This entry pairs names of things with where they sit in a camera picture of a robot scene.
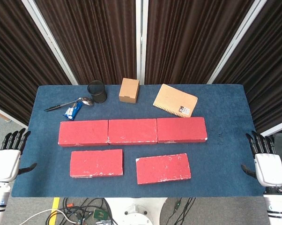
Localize kraft spiral notebook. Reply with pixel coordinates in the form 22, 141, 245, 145
153, 83, 199, 118

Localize blue table cloth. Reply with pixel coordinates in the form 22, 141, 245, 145
11, 83, 273, 198

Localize red foam brick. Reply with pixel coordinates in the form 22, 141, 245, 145
107, 118, 159, 145
58, 120, 109, 148
156, 117, 208, 144
135, 153, 192, 185
69, 149, 124, 179

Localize black mesh pen cup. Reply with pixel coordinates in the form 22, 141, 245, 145
87, 80, 107, 104

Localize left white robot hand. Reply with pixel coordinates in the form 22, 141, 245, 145
0, 128, 37, 183

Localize metal spoon with dark handle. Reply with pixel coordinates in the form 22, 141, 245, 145
43, 96, 95, 112

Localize blue snack packet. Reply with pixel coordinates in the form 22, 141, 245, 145
62, 102, 82, 121

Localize yellow floor tape strip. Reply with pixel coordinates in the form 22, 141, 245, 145
50, 197, 60, 220

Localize black cable with green plug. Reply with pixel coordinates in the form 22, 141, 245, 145
172, 197, 197, 221

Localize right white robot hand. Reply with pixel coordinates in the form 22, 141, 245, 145
241, 131, 282, 188

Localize dark brown curtain panel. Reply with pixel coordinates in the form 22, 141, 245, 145
212, 0, 282, 134
34, 0, 137, 85
0, 0, 73, 126
144, 0, 258, 85

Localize green circuit board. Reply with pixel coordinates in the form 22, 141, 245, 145
93, 209, 108, 220

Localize white cable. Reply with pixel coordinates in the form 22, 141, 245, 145
20, 209, 78, 224

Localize white partition post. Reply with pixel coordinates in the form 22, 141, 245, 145
21, 0, 79, 85
206, 0, 268, 84
135, 0, 147, 85

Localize small brown cardboard box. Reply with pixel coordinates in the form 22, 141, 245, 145
119, 77, 141, 104

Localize black cable tangle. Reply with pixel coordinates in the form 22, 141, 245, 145
60, 197, 113, 225

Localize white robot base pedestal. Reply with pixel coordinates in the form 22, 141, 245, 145
104, 198, 167, 225

